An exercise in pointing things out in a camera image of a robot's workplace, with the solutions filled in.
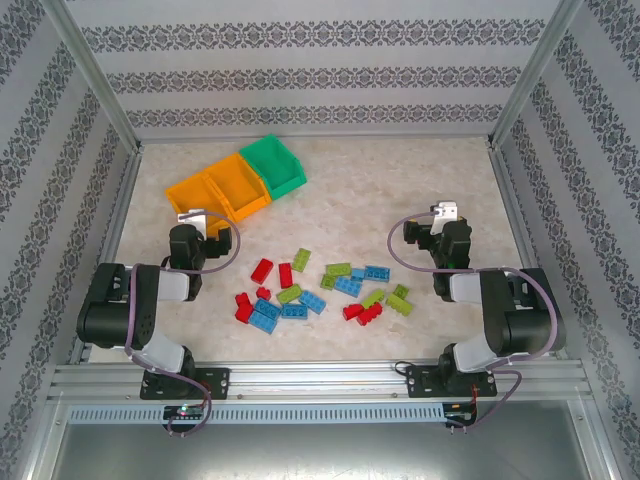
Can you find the orange plastic bin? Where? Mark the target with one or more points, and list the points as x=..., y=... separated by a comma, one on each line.
x=187, y=195
x=240, y=187

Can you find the small blue lego brick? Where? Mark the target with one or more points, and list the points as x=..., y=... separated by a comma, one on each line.
x=357, y=274

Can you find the green plastic bin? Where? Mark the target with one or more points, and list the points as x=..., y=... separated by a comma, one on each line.
x=275, y=162

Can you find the small lime green lego brick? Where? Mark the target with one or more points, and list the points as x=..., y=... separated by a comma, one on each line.
x=401, y=290
x=328, y=281

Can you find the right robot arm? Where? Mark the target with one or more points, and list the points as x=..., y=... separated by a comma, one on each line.
x=525, y=320

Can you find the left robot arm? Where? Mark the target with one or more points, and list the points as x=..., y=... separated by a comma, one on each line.
x=110, y=310

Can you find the small red lego brick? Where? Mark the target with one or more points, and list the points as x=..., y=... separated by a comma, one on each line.
x=243, y=299
x=263, y=293

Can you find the dark green brick bottom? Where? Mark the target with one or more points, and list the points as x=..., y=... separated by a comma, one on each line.
x=372, y=299

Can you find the small circuit board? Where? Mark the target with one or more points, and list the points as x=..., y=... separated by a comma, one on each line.
x=461, y=414
x=185, y=412

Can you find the grey metal shelf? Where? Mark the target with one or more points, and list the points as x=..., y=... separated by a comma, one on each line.
x=320, y=452

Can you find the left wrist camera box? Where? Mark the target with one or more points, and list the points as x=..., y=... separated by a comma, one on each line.
x=194, y=219

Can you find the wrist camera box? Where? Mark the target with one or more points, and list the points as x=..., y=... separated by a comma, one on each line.
x=194, y=219
x=446, y=211

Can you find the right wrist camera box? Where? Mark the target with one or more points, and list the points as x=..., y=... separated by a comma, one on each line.
x=446, y=211

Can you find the aluminium side rail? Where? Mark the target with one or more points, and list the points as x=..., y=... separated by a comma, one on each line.
x=515, y=210
x=120, y=210

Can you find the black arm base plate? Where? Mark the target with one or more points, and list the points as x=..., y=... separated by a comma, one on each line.
x=220, y=382
x=420, y=382

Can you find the long aluminium mounting rail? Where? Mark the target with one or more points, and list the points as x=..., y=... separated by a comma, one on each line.
x=320, y=382

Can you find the aluminium frame post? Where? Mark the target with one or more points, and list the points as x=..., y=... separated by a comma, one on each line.
x=95, y=75
x=535, y=75

